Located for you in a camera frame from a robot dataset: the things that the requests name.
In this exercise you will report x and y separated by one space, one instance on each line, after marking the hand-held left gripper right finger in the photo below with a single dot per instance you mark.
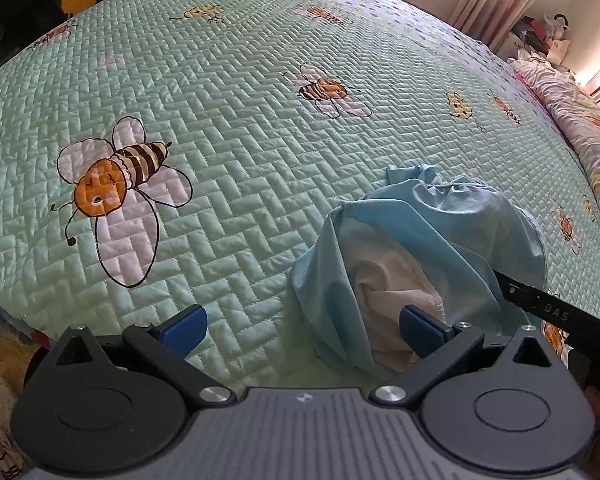
419 329

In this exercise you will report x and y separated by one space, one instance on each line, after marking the pink curtain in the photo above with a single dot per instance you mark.
485 10

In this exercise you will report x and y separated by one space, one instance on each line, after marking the green quilted bee bedspread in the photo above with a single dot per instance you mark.
230 135

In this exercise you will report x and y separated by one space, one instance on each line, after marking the light blue and white jacket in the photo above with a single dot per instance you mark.
430 230

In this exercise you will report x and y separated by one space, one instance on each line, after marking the white plastic bag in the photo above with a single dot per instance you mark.
557 35

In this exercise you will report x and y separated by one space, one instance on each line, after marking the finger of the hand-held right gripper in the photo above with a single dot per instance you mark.
515 294

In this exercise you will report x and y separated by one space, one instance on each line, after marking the floral pillow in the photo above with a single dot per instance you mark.
575 110

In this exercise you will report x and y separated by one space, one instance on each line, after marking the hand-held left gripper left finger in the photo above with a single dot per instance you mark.
185 329

